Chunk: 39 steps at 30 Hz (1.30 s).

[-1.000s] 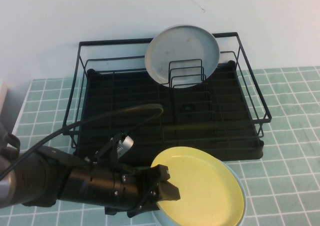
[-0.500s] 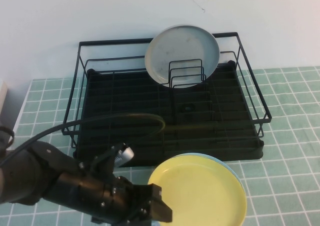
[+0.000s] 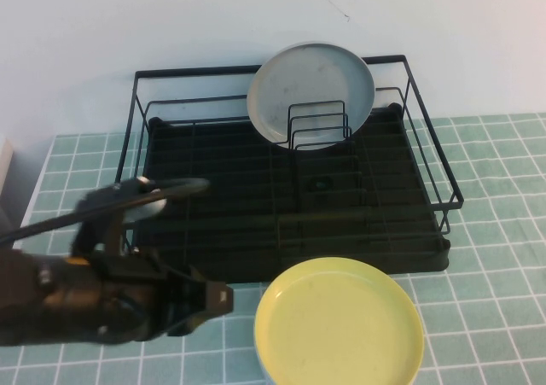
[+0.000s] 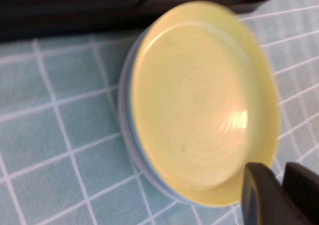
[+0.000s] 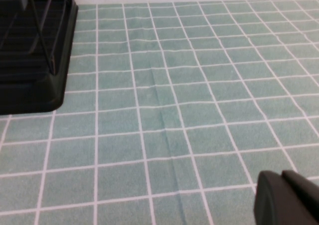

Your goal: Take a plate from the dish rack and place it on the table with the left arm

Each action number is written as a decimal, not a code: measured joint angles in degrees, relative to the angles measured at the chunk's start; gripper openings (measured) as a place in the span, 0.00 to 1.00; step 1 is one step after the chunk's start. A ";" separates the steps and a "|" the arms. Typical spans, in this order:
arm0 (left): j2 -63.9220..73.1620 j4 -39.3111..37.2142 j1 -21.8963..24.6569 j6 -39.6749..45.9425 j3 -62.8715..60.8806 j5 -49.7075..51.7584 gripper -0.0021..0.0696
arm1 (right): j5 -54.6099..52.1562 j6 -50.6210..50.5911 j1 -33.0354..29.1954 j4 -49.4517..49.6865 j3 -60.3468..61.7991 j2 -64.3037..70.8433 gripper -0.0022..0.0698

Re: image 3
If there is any black plastic drip tray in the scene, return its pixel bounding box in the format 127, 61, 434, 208
123, 102, 452, 284

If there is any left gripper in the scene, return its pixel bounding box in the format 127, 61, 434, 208
84, 251, 235, 344

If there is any light blue plate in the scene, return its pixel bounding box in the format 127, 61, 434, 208
253, 324, 279, 385

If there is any grey plate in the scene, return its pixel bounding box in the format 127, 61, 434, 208
247, 41, 378, 152

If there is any black wire dish rack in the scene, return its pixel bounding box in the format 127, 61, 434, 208
123, 54, 465, 254

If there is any green checkered tablecloth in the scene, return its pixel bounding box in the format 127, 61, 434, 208
0, 114, 546, 385

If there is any yellow plate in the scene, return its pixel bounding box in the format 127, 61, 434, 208
254, 255, 425, 385

